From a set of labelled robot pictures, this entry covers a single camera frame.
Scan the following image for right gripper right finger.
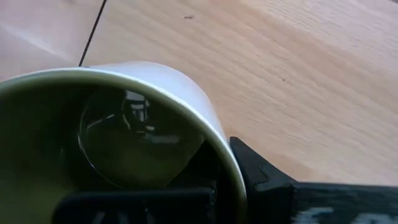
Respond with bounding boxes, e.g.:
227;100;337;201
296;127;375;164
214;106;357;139
229;136;398;224

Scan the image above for black metal wooden mug rack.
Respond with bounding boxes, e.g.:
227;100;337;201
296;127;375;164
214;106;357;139
78;0;108;68

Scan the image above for white mug green inside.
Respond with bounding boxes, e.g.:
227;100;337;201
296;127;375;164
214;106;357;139
0;60;248;224

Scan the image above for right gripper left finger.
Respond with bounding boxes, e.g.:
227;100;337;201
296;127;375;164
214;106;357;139
52;139;231;224

